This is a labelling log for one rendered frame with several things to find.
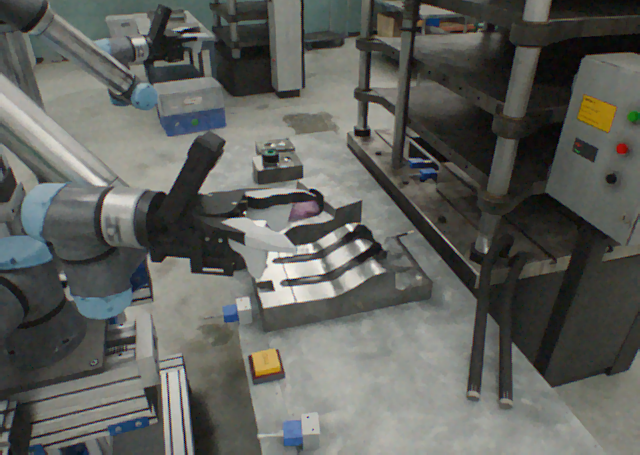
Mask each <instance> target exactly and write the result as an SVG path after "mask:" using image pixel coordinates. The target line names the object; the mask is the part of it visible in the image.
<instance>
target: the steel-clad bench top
mask: <svg viewBox="0 0 640 455"><path fill-rule="evenodd" d="M287 138H289V139H290V140H291V142H292V143H293V145H294V147H295V152H296V154H297V155H298V157H299V159H300V160H301V162H302V164H303V178H305V177H309V176H312V175H315V174H319V173H322V172H323V173H324V174H326V175H327V176H329V177H330V178H332V179H333V180H335V181H336V182H338V183H339V184H341V185H342V186H344V187H345V188H346V189H348V190H349V191H351V192H352V193H354V194H355V195H357V196H358V197H360V198H361V199H363V203H362V222H361V223H363V224H364V225H366V226H367V227H368V228H369V230H372V232H373V237H374V239H378V238H384V237H390V236H396V235H399V234H403V233H406V232H409V231H414V233H411V234H407V235H404V236H401V237H398V239H399V240H400V241H401V242H402V244H403V245H404V246H405V248H406V249H407V250H408V252H409V253H410V254H411V255H412V257H413V258H414V259H415V261H416V262H417V263H418V265H419V266H420V267H421V268H422V270H423V271H424V272H425V274H426V275H427V276H428V278H429V279H430V280H431V282H432V283H433V284H432V290H431V297H430V298H427V299H422V300H417V301H412V302H408V303H403V304H398V305H393V306H389V307H385V308H380V309H375V310H370V311H365V312H360V313H356V314H351V315H346V316H341V317H336V318H332V319H327V320H322V321H317V322H312V323H307V324H303V325H298V326H293V327H288V328H283V329H279V330H274V331H269V332H266V333H265V331H264V327H263V323H262V319H261V315H260V311H259V308H258V304H257V300H256V296H255V292H254V289H253V285H252V282H251V278H250V274H249V272H248V269H247V268H246V269H244V270H241V271H238V270H237V271H233V273H234V276H233V277H228V279H229V284H230V288H231V293H232V298H233V303H234V304H235V303H237V298H243V297H249V303H250V308H251V317H252V323H248V324H243V325H240V321H237V324H238V329H239V334H240V340H241V345H242V350H243V355H244V360H245V365H246V371H247V376H248V381H249V386H250V390H251V395H252V401H253V406H254V411H255V416H256V421H257V426H258V432H259V433H261V432H272V431H283V423H282V422H283V421H287V420H288V419H289V420H298V419H301V414H304V413H316V412H318V420H319V429H320V449H303V445H297V446H296V447H295V446H286V447H284V446H283V437H275V438H265V439H260V442H261V446H262V451H263V455H608V454H607V453H606V452H605V451H604V450H603V449H602V447H601V446H600V445H599V444H598V443H597V441H596V440H595V439H594V438H593V437H592V434H591V433H590V432H589V431H587V430H586V428H585V427H584V426H583V425H582V424H581V422H580V421H579V420H578V419H577V418H576V417H575V415H574V414H573V413H572V412H571V411H570V410H569V408H568V407H567V406H566V405H565V402H564V401H563V400H562V399H561V398H560V397H559V396H558V395H557V394H556V393H555V392H554V391H553V389H552V388H551V387H550V386H549V385H548V384H547V382H546V381H545V380H544V379H543V378H542V376H541V375H540V374H539V373H538V372H537V371H536V369H535V368H534V367H533V366H532V364H531V362H530V361H529V360H528V359H527V358H526V356H525V355H524V354H523V353H522V352H521V351H520V350H519V349H518V348H517V347H516V346H515V345H514V343H513V342H512V377H513V409H511V410H505V409H502V408H501V407H500V406H499V326H498V325H497V323H496V322H495V321H494V320H493V319H492V318H491V316H490V315H489V314H488V313H487V320H486V331H485V343H484V355H483V366H482V378H481V390H480V400H479V401H477V402H474V401H470V400H468V399H467V398H466V394H467V383H468V377H469V374H470V365H471V356H472V346H473V337H474V327H475V318H476V308H477V299H476V298H475V296H474V295H473V294H472V293H471V292H470V290H469V289H468V288H467V287H466V286H465V285H464V283H463V282H462V281H461V280H460V279H458V277H457V276H456V275H455V274H454V273H453V272H452V270H451V269H450V268H449V267H448V266H447V264H446V263H445V262H444V261H443V260H442V259H441V257H440V256H439V255H438V254H437V253H436V252H435V250H434V249H433V248H432V247H431V246H430V245H429V243H428V242H427V241H426V240H425V239H424V237H423V236H422V235H421V234H420V233H419V232H418V230H417V229H416V228H415V227H414V226H413V224H412V223H411V222H410V221H409V220H408V219H407V217H406V216H405V215H404V214H403V213H402V212H401V210H400V209H399V208H398V207H397V205H396V203H395V202H394V201H393V200H392V199H391V197H390V196H389V195H388V194H387V193H386V192H385V190H384V189H383V188H382V187H381V186H380V185H379V183H378V182H377V181H376V180H375V179H374V177H373V176H372V175H371V174H370V173H369V172H368V170H367V169H366V168H365V167H364V166H363V165H362V163H361V162H360V161H359V160H358V159H357V157H356V156H355V155H354V154H353V153H352V152H351V150H350V149H349V148H348V147H347V146H346V145H345V143H344V142H343V141H342V140H341V139H340V138H339V137H338V136H337V135H336V134H335V133H334V131H330V132H321V133H312V134H303V135H293V136H284V137H275V138H266V139H256V140H247V141H239V142H229V143H226V144H225V146H224V147H223V149H225V151H224V153H223V155H222V157H221V160H222V161H221V160H220V162H219V163H218V164H217V165H216V166H215V167H214V169H212V170H211V171H210V172H209V174H208V175H209V180H210V185H211V191H212V192H215V191H231V190H236V189H242V188H286V189H296V185H297V180H290V181H283V182H275V183H268V184H260V185H258V183H257V180H256V178H255V175H254V173H253V170H252V158H251V156H255V155H256V153H255V142H254V141H259V140H271V139H287ZM222 164H223V165H222ZM227 183H228V184H227ZM228 187H229V188H228ZM268 343H269V344H268ZM269 347H270V348H269ZM269 349H275V350H276V349H278V350H279V354H280V357H281V361H282V364H283V368H284V372H285V379H280V380H276V381H272V382H267V383H263V384H260V385H256V386H254V385H253V380H252V375H251V370H250V365H249V359H248V356H249V355H252V354H253V353H256V352H260V351H265V350H269ZM278 382H279V383H278ZM281 392H282V393H281ZM282 396H283V397H282ZM283 400H284V401H283ZM284 404H285V405H284ZM286 411H287V412H286ZM287 415H288V416H287ZM296 449H297V450H296Z"/></svg>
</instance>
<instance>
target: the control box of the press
mask: <svg viewBox="0 0 640 455"><path fill-rule="evenodd" d="M571 91H573V94H572V97H571V100H570V104H569V107H568V111H567V114H566V118H565V121H564V125H563V128H562V132H561V135H560V139H559V142H558V146H557V149H556V153H555V156H554V160H553V163H552V164H551V165H550V168H549V171H548V175H547V178H549V180H548V183H547V187H546V190H545V192H547V193H548V194H550V195H551V196H553V197H554V198H555V199H556V200H558V201H559V202H560V203H562V204H563V205H565V206H566V207H568V208H569V209H570V210H572V211H573V212H575V213H576V214H578V215H579V217H578V238H577V241H576V243H575V246H574V249H573V252H572V255H571V258H570V260H569V263H568V265H567V268H566V271H565V274H564V277H563V280H562V283H561V286H560V288H559V291H558V294H557V297H556V300H555V303H554V306H553V309H552V311H551V314H550V317H549V320H548V323H547V326H546V329H545V332H544V334H543V337H542V340H541V343H540V345H539V348H538V351H537V354H536V356H535V359H534V362H533V365H532V366H533V367H534V368H535V369H536V371H537V372H538V373H539V374H540V375H541V376H542V378H543V379H544V380H545V381H546V382H547V384H548V385H549V386H550V387H551V388H552V386H553V384H554V381H555V379H556V376H557V374H558V371H559V369H560V366H561V363H562V361H563V358H564V356H565V353H566V351H567V348H568V346H569V343H570V341H571V338H572V336H573V333H574V331H575V329H576V326H577V324H578V321H579V319H580V316H581V314H582V311H583V309H584V306H585V304H586V301H587V299H588V296H589V293H590V291H591V288H592V284H593V281H594V278H595V276H596V273H597V271H598V268H599V266H600V263H601V260H602V258H603V255H604V253H605V251H606V249H607V246H608V244H609V241H610V239H611V238H612V239H613V240H615V241H616V242H618V243H619V244H621V245H625V246H626V247H631V246H635V245H640V55H638V54H634V53H618V54H610V53H606V54H593V55H585V57H584V58H582V59H581V63H580V66H579V70H578V73H576V74H575V78H574V81H573V85H572V88H571Z"/></svg>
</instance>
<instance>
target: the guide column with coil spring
mask: <svg viewBox="0 0 640 455"><path fill-rule="evenodd" d="M413 21H417V19H411V20H405V19H403V22H402V27H404V28H416V23H413V24H412V22H413ZM415 33H416V32H403V31H402V34H401V46H400V56H399V68H398V79H397V91H396V102H395V114H394V126H393V148H392V159H391V167H393V168H396V169H398V168H401V167H402V166H397V164H399V163H402V159H403V149H404V141H405V131H406V118H407V111H408V101H409V91H410V81H411V71H412V59H413V51H414V43H415Z"/></svg>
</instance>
